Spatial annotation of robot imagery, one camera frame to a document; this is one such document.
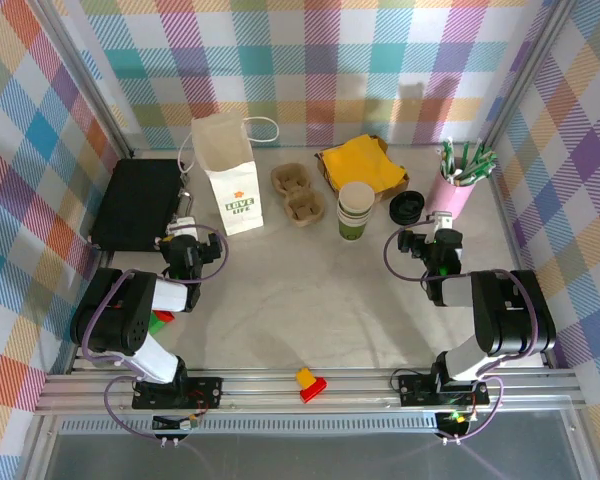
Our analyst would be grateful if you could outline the white paper takeout bag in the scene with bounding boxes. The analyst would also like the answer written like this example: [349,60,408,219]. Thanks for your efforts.
[178,110,280,238]

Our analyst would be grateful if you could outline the yellow paper napkin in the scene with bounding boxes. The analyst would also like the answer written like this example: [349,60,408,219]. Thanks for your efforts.
[321,137,409,194]
[347,133,387,151]

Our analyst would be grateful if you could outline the brown pulp cup carrier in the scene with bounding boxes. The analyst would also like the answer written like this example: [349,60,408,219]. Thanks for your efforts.
[270,163,327,228]

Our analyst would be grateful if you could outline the pink straw holder cup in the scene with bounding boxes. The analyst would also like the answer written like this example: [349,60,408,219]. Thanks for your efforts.
[426,162,479,222]

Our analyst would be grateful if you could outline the black carrying case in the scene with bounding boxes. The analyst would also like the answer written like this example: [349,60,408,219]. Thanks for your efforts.
[88,158,195,254]

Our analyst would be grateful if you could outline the green toy block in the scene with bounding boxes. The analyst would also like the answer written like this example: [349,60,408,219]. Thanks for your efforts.
[147,314,174,336]

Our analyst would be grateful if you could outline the yellow napkins in tray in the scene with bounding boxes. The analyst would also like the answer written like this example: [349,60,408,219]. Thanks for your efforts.
[313,133,412,206]

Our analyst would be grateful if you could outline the small controller board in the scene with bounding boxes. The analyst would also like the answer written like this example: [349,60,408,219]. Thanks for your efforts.
[152,413,202,433]
[437,410,474,430]

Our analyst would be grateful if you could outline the red stepped toy block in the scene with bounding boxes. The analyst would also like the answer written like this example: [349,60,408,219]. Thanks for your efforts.
[299,377,329,404]

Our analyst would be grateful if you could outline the grey metal panel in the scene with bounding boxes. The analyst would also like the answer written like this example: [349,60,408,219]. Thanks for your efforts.
[44,430,581,480]

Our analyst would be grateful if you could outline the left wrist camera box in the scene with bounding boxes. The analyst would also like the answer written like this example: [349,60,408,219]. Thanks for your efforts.
[167,215,201,240]

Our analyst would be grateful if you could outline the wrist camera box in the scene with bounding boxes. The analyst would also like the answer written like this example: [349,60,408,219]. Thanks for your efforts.
[167,215,201,240]
[427,210,454,234]

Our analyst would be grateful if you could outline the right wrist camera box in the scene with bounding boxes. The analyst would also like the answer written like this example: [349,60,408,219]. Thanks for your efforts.
[427,210,454,234]

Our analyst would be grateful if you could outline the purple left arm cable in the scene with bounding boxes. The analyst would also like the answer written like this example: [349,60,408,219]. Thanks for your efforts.
[81,223,230,442]

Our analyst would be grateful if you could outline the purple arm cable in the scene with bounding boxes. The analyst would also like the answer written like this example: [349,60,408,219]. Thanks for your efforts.
[383,225,540,445]
[81,223,230,442]

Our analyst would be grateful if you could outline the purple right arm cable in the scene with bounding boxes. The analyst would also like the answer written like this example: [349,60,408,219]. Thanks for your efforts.
[383,225,540,445]

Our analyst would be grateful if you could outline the wide aluminium extrusion rail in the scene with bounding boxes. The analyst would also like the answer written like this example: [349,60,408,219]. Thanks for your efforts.
[33,368,590,417]

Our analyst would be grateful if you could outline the aluminium frame post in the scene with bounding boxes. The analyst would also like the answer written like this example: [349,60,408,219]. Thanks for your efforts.
[477,0,579,149]
[38,0,135,159]

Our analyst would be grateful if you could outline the grey slotted cable duct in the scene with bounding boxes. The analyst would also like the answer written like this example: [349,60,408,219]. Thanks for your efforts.
[59,418,439,434]

